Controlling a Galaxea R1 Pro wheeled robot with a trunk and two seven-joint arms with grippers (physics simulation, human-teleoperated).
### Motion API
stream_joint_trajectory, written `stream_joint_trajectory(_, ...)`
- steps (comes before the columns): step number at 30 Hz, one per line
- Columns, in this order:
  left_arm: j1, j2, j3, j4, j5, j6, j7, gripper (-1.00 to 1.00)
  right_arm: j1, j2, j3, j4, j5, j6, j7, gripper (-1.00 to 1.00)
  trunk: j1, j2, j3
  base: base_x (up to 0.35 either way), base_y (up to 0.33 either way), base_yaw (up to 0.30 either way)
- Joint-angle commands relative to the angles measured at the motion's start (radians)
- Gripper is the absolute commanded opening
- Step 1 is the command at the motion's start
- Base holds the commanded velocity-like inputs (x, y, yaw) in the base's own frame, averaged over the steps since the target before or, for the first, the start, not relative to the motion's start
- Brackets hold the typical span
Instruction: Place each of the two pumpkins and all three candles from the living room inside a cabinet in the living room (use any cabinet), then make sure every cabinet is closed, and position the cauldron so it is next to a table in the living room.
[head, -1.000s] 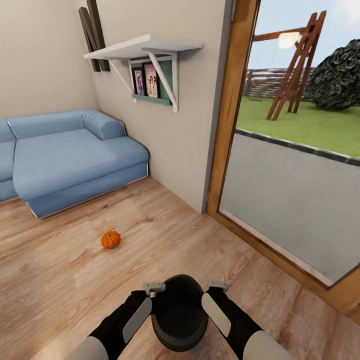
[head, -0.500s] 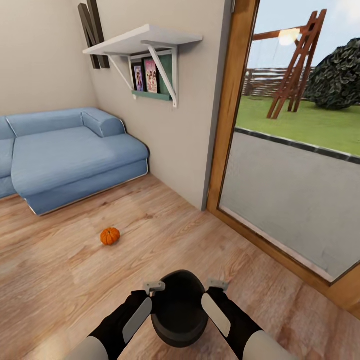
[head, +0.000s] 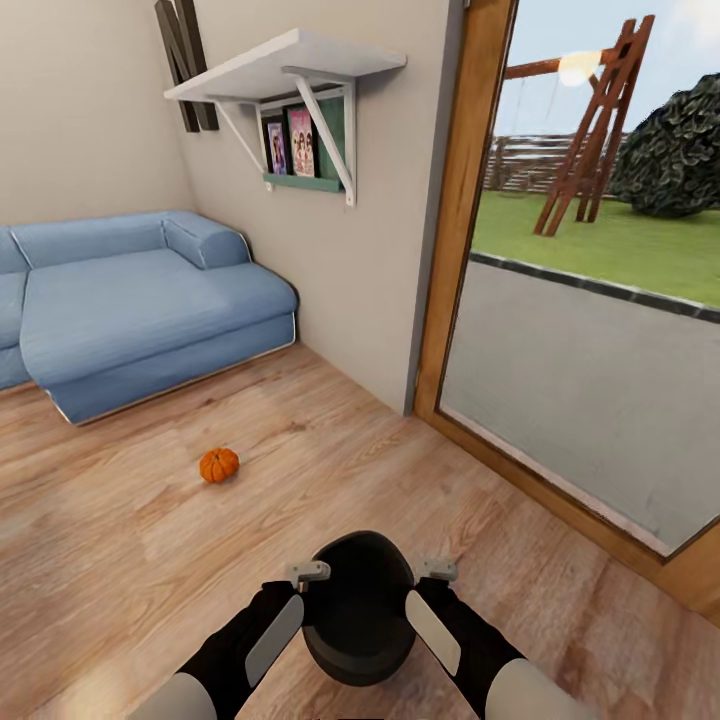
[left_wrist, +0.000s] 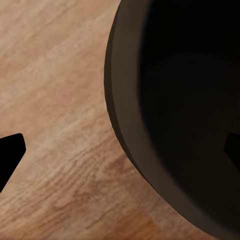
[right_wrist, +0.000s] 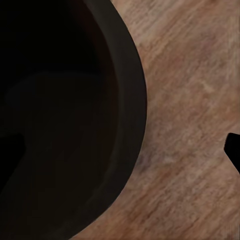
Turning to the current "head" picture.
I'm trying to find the pumpkin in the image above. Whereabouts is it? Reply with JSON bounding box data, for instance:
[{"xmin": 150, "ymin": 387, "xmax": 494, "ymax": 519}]
[{"xmin": 199, "ymin": 448, "xmax": 240, "ymax": 483}]

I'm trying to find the cauldron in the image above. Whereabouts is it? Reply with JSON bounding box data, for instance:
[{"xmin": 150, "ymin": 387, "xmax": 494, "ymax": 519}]
[{"xmin": 300, "ymin": 531, "xmax": 418, "ymax": 687}]

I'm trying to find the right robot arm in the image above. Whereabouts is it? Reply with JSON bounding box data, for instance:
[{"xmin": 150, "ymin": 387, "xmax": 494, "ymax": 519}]
[{"xmin": 385, "ymin": 557, "xmax": 600, "ymax": 720}]

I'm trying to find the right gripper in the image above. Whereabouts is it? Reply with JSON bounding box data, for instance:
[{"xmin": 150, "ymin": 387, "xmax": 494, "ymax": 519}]
[{"xmin": 385, "ymin": 583, "xmax": 413, "ymax": 617}]

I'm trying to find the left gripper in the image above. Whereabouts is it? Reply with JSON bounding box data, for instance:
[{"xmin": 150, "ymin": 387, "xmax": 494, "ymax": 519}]
[{"xmin": 301, "ymin": 591, "xmax": 329, "ymax": 627}]

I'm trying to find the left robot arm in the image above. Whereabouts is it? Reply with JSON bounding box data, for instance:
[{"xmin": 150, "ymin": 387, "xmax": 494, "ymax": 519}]
[{"xmin": 126, "ymin": 561, "xmax": 331, "ymax": 720}]

